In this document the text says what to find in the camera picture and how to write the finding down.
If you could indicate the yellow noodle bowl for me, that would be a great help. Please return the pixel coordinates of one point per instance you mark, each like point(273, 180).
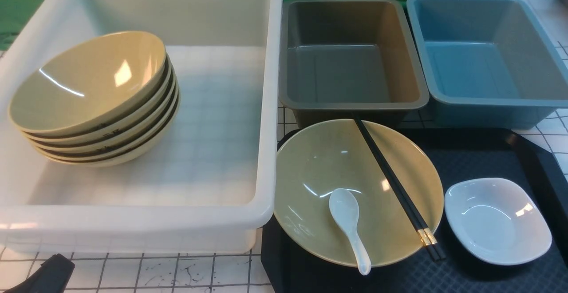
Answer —
point(333, 154)

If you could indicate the white ceramic soup spoon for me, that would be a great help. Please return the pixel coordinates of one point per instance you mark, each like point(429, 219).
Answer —
point(345, 211)

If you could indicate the small white square dish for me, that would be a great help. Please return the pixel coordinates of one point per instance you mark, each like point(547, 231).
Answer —
point(497, 221)

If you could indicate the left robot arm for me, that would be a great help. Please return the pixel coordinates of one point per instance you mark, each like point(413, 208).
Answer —
point(52, 277)

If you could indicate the bottom stacked yellow bowl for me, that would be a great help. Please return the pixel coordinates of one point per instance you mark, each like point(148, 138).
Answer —
point(132, 150)

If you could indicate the large white plastic bin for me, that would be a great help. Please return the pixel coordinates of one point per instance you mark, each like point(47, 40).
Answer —
point(206, 186)

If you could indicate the grey plastic bin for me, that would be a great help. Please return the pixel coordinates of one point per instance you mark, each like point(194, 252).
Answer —
point(340, 57)

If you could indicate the black textured serving tray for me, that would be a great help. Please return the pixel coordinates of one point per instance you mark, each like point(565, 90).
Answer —
point(457, 154)

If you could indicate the blue plastic bin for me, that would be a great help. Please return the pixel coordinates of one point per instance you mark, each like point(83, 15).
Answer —
point(487, 63)

